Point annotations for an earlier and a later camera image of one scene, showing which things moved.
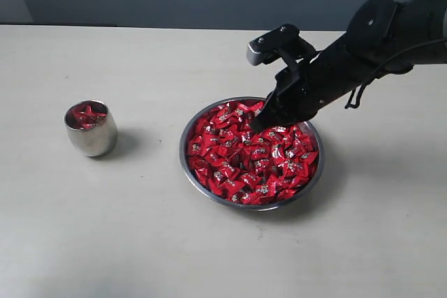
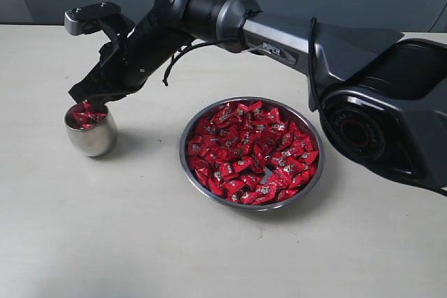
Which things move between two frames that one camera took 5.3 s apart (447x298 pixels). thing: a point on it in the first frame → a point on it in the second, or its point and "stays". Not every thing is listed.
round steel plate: [244, 169] stays
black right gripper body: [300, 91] → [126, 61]
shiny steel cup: [98, 142] stays
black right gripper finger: [267, 117] → [87, 87]
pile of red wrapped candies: [228, 158] stays
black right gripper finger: [283, 123] → [100, 100]
